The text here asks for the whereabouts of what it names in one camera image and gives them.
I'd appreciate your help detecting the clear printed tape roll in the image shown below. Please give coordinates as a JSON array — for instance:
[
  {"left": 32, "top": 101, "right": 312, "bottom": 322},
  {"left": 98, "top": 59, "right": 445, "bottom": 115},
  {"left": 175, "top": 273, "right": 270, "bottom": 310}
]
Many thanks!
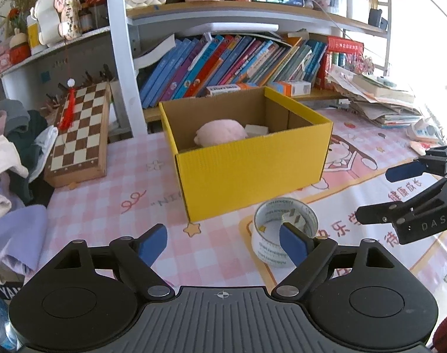
[{"left": 250, "top": 197, "right": 318, "bottom": 269}]

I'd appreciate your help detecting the white sponge block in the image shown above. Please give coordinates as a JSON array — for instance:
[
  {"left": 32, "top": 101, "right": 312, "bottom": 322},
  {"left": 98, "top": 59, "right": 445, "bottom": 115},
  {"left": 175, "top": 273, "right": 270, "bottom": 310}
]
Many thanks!
[{"left": 245, "top": 124, "right": 269, "bottom": 138}]

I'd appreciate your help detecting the pink plush toy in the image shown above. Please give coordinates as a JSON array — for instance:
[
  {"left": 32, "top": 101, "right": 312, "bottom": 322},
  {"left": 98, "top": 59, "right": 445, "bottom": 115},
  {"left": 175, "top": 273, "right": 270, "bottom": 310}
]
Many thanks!
[{"left": 194, "top": 119, "right": 248, "bottom": 147}]

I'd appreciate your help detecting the stack of papers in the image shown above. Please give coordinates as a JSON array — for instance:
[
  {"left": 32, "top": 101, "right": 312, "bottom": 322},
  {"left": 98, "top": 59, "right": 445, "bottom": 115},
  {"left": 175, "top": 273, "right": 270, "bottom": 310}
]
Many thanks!
[{"left": 326, "top": 65, "right": 422, "bottom": 128}]

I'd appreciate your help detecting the wooden chess board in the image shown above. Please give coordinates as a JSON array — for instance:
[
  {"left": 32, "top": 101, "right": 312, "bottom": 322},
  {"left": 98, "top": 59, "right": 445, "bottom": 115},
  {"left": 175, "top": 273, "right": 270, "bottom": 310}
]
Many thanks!
[{"left": 44, "top": 81, "right": 112, "bottom": 188}]

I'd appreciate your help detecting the yellow cardboard box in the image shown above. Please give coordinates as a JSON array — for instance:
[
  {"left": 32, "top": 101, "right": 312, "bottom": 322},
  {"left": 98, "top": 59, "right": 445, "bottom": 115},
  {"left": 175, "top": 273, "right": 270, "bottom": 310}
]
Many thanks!
[{"left": 159, "top": 88, "right": 333, "bottom": 222}]

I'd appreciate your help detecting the red tassel ornament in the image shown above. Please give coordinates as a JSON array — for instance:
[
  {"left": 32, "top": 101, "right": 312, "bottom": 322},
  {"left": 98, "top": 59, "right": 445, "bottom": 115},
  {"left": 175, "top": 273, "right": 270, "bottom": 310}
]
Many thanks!
[{"left": 58, "top": 78, "right": 76, "bottom": 131}]

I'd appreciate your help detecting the blue white medicine box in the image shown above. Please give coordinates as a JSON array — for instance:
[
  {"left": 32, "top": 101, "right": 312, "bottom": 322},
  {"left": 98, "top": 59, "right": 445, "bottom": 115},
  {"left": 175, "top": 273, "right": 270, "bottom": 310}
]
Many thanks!
[{"left": 268, "top": 81, "right": 312, "bottom": 97}]

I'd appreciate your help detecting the pile of clothes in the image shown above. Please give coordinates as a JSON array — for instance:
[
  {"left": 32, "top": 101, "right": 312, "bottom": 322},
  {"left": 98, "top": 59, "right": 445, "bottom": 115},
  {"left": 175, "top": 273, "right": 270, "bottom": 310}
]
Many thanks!
[{"left": 0, "top": 99, "right": 58, "bottom": 276}]

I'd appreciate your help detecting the white orange toothbrush box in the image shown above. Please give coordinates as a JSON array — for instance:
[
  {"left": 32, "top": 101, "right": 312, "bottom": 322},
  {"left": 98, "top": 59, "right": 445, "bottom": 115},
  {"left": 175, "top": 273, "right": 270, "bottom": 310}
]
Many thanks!
[{"left": 204, "top": 83, "right": 258, "bottom": 96}]

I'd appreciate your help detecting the row of leaning books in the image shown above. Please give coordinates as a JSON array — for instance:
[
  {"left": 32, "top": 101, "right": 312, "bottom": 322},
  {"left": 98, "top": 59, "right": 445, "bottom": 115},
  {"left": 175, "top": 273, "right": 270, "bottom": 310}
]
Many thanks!
[{"left": 136, "top": 34, "right": 327, "bottom": 109}]

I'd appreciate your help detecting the white metal bookshelf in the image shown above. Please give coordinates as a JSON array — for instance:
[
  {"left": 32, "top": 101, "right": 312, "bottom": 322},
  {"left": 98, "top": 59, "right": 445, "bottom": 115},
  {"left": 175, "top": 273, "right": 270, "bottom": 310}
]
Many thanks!
[{"left": 0, "top": 0, "right": 391, "bottom": 136}]

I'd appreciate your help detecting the white cat figurine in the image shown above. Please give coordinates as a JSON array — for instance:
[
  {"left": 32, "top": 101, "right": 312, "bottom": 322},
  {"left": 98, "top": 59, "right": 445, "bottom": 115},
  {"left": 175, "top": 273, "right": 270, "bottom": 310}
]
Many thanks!
[{"left": 31, "top": 0, "right": 82, "bottom": 47}]

